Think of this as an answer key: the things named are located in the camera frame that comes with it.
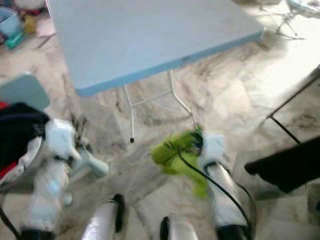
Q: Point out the lime green t-shirt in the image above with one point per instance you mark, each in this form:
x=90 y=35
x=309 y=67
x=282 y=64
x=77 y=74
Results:
x=172 y=155

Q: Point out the dark navy garment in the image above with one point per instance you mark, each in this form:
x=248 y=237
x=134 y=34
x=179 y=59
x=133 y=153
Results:
x=20 y=130

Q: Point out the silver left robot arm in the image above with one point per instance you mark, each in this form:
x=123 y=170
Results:
x=50 y=195

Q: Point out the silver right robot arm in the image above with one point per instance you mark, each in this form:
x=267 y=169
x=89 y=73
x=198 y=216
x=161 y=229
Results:
x=222 y=192

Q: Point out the silver right robot leg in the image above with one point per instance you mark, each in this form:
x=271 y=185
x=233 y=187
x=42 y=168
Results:
x=180 y=231

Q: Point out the silver robot leg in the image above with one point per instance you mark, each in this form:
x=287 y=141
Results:
x=180 y=231
x=102 y=222

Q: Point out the black garment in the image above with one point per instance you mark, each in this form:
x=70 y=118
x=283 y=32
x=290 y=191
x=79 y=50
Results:
x=285 y=165

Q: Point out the light blue folding table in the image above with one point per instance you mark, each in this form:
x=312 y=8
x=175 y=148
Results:
x=150 y=40

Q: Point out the red garment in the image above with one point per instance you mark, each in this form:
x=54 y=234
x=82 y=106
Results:
x=6 y=171

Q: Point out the silver left robot leg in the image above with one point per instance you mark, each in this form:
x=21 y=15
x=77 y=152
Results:
x=102 y=222

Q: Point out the white cloth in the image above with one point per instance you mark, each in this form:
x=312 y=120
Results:
x=30 y=152

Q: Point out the blue plastic basket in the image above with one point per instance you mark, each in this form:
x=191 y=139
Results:
x=10 y=22

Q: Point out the yellow toy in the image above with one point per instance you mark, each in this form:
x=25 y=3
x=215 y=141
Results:
x=30 y=25

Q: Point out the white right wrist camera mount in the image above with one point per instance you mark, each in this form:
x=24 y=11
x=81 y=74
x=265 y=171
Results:
x=214 y=146

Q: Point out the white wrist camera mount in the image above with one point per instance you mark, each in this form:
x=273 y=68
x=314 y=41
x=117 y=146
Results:
x=61 y=140
x=214 y=146

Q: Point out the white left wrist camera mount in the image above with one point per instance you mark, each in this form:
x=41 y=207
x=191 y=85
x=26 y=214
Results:
x=61 y=140

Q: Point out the white frame baby bouncer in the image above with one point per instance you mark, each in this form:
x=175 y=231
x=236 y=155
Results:
x=300 y=5

